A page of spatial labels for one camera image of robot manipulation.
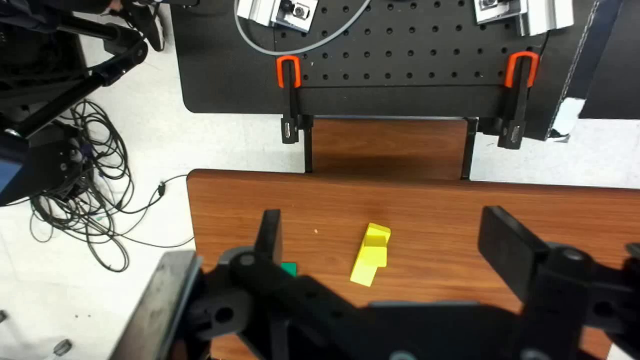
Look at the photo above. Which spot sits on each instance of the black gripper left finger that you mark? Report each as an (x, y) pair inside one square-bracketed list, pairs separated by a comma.
[(269, 241)]

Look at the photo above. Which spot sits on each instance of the aluminium bracket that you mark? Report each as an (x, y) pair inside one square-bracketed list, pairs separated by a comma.
[(532, 16), (295, 14)]

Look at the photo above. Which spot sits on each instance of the green triangular block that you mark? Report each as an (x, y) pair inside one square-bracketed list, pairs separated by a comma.
[(290, 268)]

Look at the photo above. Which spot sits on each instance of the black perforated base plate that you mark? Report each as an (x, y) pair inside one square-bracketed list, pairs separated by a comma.
[(381, 58)]

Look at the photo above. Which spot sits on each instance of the square yellow block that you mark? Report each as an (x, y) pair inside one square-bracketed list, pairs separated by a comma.
[(377, 234)]

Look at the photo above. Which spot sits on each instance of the right aluminium bracket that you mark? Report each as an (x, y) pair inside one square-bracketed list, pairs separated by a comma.
[(532, 16)]

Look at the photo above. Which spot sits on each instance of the left orange black clamp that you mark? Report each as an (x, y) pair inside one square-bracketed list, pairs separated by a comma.
[(288, 79)]

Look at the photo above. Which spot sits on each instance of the wooden lower shelf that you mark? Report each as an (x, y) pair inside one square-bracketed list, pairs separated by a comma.
[(399, 151)]

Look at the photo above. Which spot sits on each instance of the orange black clamp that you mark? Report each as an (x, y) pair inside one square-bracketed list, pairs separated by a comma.
[(519, 79), (288, 79)]

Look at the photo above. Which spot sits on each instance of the long yellow block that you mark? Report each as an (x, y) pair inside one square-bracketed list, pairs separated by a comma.
[(369, 260)]

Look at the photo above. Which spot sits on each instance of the black tripod stand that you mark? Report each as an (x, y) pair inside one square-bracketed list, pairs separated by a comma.
[(66, 49)]

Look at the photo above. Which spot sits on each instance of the right orange black clamp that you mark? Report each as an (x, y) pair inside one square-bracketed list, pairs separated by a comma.
[(519, 79)]

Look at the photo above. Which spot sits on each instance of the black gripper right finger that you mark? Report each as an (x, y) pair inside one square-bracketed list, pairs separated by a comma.
[(513, 251)]

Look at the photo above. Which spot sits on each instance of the left aluminium bracket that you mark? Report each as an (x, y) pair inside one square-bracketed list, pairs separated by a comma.
[(295, 14)]

